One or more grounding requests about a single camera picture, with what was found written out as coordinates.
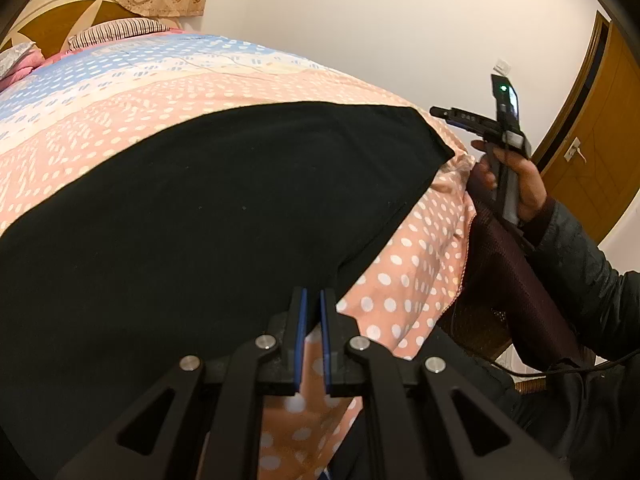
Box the black pants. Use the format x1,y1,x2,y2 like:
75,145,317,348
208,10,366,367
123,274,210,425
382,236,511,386
1,102,452,479

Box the dark jacket right forearm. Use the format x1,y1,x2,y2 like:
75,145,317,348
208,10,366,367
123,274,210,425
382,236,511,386
524,198,639,361

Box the person's right hand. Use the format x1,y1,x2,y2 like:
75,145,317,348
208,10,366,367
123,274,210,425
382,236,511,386
472,140,547,222

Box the brown wooden door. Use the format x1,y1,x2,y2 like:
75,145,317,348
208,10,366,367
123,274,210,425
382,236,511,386
533,13,639,243

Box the dark maroon trousers leg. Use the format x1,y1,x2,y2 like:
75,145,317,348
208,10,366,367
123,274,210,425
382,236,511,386
437,168,596,370

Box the striped pillow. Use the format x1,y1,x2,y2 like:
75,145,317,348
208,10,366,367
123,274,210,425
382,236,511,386
67,18,170,51

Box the pink folded blanket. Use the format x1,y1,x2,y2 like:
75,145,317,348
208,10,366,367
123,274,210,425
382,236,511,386
0,49,46,91

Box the grey patterned pillow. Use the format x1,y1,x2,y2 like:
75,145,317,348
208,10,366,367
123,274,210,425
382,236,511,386
0,41,36,79

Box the cream wooden headboard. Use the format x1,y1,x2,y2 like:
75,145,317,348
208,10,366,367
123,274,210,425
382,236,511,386
1,0,180,58

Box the white wall socket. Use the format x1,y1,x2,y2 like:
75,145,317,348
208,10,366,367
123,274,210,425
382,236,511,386
494,58,511,77

